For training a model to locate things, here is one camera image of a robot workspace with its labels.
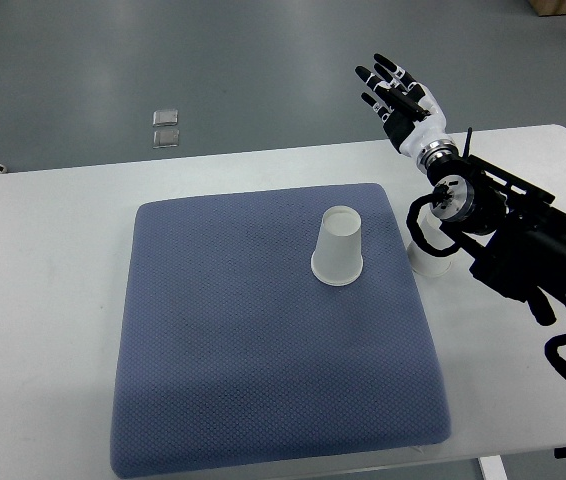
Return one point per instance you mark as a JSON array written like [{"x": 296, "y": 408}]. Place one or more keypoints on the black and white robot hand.
[{"x": 411, "y": 117}]

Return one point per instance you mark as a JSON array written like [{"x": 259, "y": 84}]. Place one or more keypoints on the white paper cup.
[
  {"x": 337, "y": 258},
  {"x": 423, "y": 263}
]

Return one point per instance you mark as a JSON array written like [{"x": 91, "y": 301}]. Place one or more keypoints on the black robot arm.
[{"x": 509, "y": 227}]

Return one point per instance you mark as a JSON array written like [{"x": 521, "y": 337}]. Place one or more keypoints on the white paper cup on mat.
[{"x": 337, "y": 258}]

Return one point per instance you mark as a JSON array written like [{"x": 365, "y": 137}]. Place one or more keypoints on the wooden box corner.
[{"x": 548, "y": 7}]

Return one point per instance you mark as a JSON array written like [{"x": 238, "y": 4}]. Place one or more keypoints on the upper metal floor plate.
[{"x": 165, "y": 117}]

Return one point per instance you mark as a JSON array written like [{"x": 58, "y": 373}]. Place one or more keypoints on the metal floor plate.
[
  {"x": 165, "y": 117},
  {"x": 166, "y": 138}
]

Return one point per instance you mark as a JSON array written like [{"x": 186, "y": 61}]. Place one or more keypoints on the lower metal floor plate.
[{"x": 166, "y": 138}]

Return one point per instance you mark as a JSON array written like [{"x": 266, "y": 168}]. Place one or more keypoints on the blue textured cushion mat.
[{"x": 232, "y": 352}]

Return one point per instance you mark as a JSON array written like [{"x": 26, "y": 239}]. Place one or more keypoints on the white table leg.
[{"x": 492, "y": 468}]

